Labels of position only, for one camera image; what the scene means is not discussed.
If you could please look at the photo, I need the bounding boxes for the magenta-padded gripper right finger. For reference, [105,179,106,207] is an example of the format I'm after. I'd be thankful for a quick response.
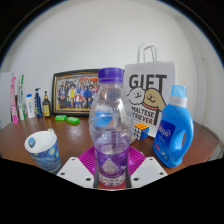
[126,146,169,189]

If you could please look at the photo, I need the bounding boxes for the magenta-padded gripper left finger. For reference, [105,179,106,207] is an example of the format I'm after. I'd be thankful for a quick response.
[56,146,99,189]

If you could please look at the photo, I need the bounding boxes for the clear purple-capped water bottle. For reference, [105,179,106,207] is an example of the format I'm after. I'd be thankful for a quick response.
[88,67,134,188]

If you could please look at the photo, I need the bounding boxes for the colourful puzzle cube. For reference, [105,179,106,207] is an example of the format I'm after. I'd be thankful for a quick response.
[132,122,150,141]

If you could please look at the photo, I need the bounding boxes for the blue laundry detergent bottle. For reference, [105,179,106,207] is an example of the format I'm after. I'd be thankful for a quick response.
[152,84,195,169]

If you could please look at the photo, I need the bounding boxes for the small green packet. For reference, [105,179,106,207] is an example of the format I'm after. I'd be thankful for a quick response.
[54,114,68,122]
[65,116,81,125]

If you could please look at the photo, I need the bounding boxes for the amber pump bottle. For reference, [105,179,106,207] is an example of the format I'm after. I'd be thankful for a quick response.
[42,90,53,118]

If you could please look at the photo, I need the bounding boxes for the black-framed group photo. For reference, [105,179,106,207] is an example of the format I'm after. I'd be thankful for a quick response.
[51,68,101,118]

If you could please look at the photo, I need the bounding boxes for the white blue-capped bottle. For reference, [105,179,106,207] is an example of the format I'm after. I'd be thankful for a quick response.
[25,93,36,120]

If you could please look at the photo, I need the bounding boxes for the white paper gift bag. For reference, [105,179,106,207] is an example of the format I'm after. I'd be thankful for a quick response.
[123,43,177,138]

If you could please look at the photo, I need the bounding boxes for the pink toothpaste box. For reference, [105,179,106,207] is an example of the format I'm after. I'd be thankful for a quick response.
[9,75,20,125]

